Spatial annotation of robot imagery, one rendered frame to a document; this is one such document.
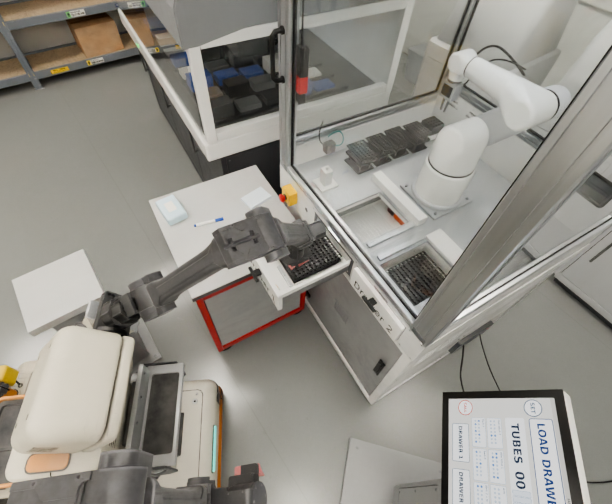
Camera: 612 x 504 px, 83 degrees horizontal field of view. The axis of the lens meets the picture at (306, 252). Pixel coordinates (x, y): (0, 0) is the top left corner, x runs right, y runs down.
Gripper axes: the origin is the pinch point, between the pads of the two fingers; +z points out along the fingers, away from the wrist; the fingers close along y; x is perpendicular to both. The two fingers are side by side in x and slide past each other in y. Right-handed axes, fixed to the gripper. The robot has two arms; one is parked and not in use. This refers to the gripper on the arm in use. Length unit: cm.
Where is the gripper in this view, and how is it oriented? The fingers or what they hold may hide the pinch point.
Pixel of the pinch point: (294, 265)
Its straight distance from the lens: 128.6
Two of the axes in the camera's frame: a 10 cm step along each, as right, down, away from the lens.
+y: -8.8, 3.7, -3.1
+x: 4.8, 7.5, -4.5
